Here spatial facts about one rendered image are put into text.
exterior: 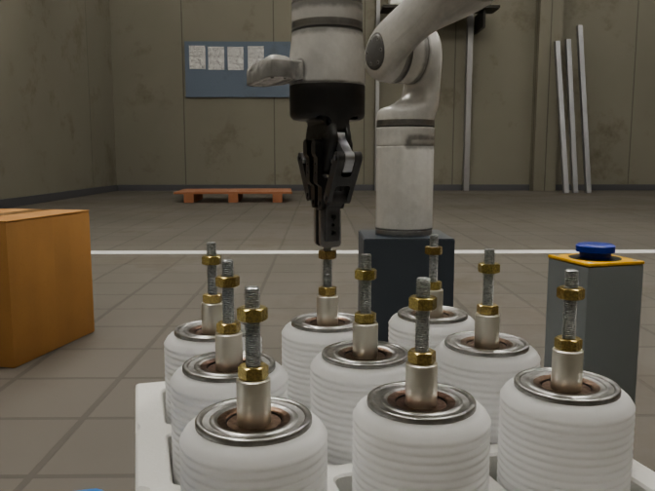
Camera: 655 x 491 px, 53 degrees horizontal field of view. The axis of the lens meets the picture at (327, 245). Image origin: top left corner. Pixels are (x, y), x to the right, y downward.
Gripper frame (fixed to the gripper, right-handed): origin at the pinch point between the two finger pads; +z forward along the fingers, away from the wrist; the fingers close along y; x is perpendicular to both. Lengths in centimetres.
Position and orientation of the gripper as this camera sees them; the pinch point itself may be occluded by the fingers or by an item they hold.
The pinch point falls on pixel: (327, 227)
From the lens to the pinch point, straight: 67.6
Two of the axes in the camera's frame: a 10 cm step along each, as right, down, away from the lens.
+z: 0.0, 9.9, 1.3
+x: -9.4, 0.5, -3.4
